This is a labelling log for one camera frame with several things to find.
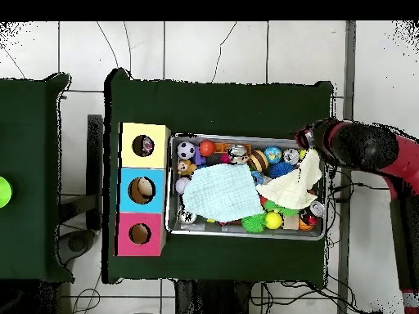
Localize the toy hamburger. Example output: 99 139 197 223
247 150 269 173

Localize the wooden box with three holes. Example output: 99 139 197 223
116 122 172 257

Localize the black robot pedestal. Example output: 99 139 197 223
174 279 253 314

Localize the green spiky ball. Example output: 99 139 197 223
241 213 268 235

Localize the cream muslin cloth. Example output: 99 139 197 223
255 148 323 210

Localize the green plastic cup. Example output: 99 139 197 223
0 176 13 209

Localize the light blue muslin cloth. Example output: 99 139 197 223
182 163 264 222

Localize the orange ball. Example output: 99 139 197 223
198 139 217 157

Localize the crushed silver can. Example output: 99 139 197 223
226 143 250 164

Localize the black and white soccer ball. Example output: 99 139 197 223
176 141 196 160

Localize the dark green tablecloth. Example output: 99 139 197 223
101 67 335 285
0 73 74 284

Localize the black cable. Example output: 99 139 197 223
330 181 390 204

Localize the dark blue spiky ball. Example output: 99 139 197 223
266 161 297 179

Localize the shallow metal mesh bin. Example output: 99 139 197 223
164 132 329 241

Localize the colourful paper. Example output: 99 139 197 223
141 136 155 155

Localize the globe print ball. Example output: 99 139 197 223
264 146 283 164

